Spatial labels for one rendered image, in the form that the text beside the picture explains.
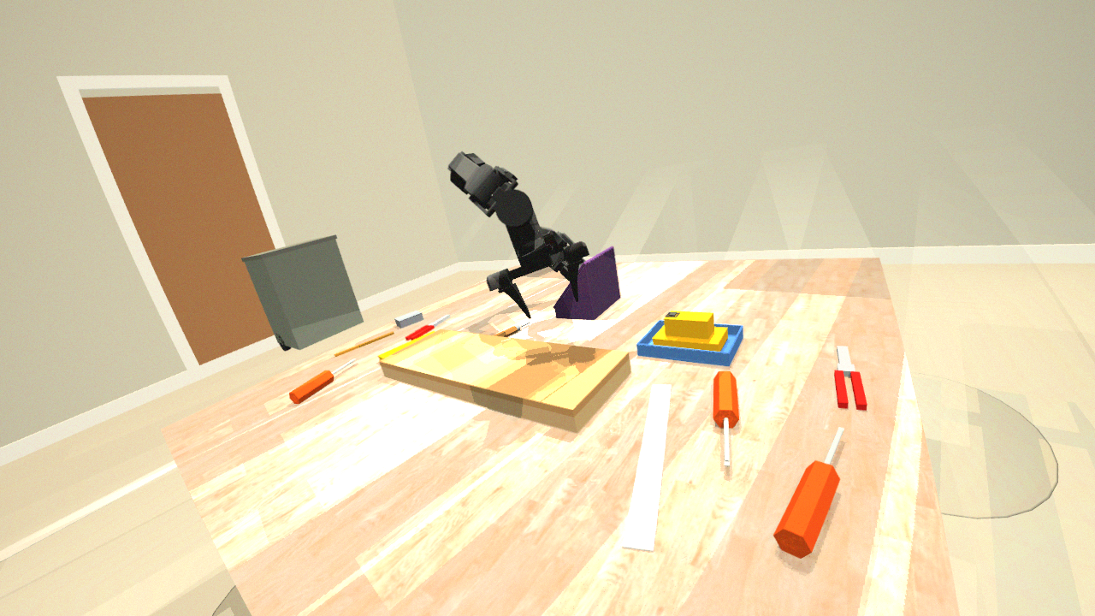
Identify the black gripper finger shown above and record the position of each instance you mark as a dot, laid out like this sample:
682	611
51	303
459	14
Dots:
514	293
573	272

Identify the white rectangular block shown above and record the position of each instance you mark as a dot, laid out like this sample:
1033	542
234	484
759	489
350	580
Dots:
409	319

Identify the blue rectangular tray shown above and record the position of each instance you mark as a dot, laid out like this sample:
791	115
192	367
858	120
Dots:
645	347

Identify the awl with orange handle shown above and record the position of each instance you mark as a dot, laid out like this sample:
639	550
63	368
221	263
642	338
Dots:
510	331

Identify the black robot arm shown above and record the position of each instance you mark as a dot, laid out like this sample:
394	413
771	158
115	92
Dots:
489	188

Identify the white flat strip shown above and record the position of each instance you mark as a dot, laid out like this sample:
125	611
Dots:
643	516

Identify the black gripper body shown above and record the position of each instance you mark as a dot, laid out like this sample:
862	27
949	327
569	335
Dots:
502	279

